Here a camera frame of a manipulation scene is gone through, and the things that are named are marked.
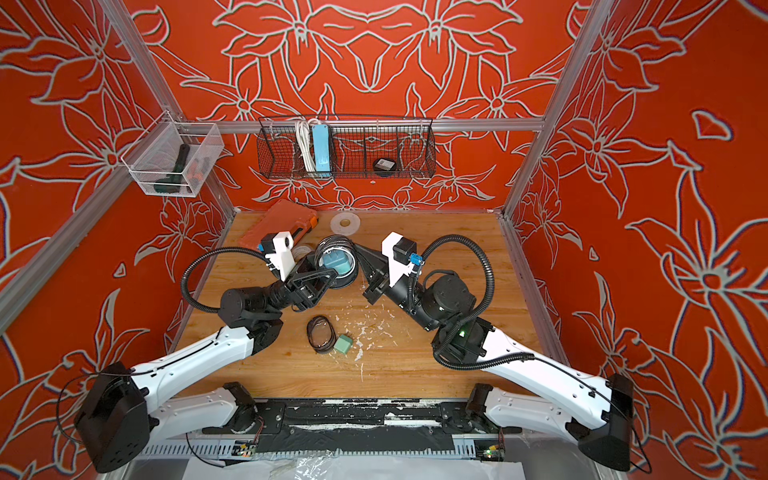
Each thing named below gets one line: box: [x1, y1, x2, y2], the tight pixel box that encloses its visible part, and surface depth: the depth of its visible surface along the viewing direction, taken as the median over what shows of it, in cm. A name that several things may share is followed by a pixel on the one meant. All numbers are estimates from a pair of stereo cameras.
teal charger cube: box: [324, 249, 352, 274], surface depth 53 cm
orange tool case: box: [239, 199, 319, 250], surface depth 113 cm
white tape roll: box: [330, 212, 361, 236], surface depth 117 cm
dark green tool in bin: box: [154, 144, 191, 193], surface depth 82 cm
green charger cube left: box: [333, 334, 353, 355], surface depth 85 cm
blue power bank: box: [312, 124, 332, 177], surface depth 92 cm
